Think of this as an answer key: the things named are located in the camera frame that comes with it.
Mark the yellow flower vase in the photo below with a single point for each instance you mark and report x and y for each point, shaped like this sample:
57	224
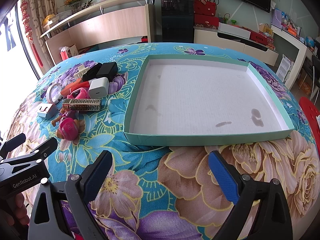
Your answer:
75	5

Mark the black cabinet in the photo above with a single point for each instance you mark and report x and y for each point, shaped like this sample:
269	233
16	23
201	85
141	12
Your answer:
177	21

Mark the black chair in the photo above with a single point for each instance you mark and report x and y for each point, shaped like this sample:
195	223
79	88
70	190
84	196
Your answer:
313	72

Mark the teal shallow cardboard tray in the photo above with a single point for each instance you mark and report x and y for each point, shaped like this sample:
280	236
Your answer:
189	100

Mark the blue orange case with text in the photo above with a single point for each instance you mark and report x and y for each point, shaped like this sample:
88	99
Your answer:
46	110

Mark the wooden curved desk counter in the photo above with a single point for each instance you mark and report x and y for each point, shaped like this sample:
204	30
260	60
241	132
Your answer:
92	26

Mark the gold patterned lighter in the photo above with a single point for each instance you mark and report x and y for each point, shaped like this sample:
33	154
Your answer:
84	105

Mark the red plastic stool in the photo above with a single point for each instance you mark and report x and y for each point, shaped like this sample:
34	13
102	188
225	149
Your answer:
312	113

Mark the pink puppy toy figure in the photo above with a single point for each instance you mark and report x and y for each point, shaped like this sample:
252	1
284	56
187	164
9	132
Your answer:
69	127

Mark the white side desk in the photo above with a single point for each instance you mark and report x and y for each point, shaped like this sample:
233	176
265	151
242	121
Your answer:
295	50

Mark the red tube bottle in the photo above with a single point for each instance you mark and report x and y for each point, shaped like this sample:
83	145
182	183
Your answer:
84	85

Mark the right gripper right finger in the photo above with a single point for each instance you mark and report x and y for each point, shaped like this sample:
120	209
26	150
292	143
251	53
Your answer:
272	220

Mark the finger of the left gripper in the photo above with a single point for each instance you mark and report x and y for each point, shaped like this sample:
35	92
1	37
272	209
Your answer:
44	150
11	144

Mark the white flat box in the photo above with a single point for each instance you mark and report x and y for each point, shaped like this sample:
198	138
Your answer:
234	30

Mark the red hanging knot decoration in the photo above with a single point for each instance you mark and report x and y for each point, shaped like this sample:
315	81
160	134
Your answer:
29	32

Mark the black power adapter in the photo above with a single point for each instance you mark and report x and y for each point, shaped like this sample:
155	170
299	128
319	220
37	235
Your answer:
108	70

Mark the red gift box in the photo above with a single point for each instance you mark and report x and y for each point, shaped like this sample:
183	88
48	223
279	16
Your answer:
206	21

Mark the white USB charger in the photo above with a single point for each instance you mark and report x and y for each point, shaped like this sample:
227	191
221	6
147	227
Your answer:
98	88

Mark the person's left hand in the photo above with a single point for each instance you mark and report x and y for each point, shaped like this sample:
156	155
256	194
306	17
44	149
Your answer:
20	212

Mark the red handbag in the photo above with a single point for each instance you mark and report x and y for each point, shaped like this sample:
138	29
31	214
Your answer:
205	7

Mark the white round ring gadget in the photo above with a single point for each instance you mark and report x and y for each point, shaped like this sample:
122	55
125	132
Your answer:
53	93

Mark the floral blue tablecloth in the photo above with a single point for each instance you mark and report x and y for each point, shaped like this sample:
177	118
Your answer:
169	193

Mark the cream TV stand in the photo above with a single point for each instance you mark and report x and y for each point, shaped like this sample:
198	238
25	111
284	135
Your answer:
220	39

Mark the pink smart watch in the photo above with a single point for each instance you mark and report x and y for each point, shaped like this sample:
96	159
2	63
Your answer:
80	93

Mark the cream hair claw clip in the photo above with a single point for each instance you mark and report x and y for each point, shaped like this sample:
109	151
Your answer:
81	71

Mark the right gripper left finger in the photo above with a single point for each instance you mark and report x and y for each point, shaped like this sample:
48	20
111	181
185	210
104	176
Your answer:
48	220

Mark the orange blue folding case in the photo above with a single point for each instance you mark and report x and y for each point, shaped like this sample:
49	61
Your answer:
67	90

